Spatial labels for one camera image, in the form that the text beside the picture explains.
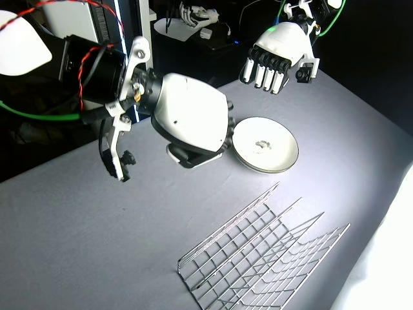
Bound spare white robot hand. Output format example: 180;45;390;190
179;1;220;28

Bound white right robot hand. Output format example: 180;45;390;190
150;72;236;169

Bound thin green cable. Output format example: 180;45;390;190
272;0;348;37

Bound silver wire plate rack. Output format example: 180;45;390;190
176;182;352;310

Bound black device with blue light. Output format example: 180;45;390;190
206;32;241;51

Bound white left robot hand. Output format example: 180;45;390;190
238;21;316;95

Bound red black twisted wire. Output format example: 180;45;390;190
0;0;125;112

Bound white paper sheet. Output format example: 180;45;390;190
153;17;207;43

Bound green and black cable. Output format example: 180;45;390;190
0;99;83;123

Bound white leaf print plate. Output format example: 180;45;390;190
232;116;299;174
234;151;296;176

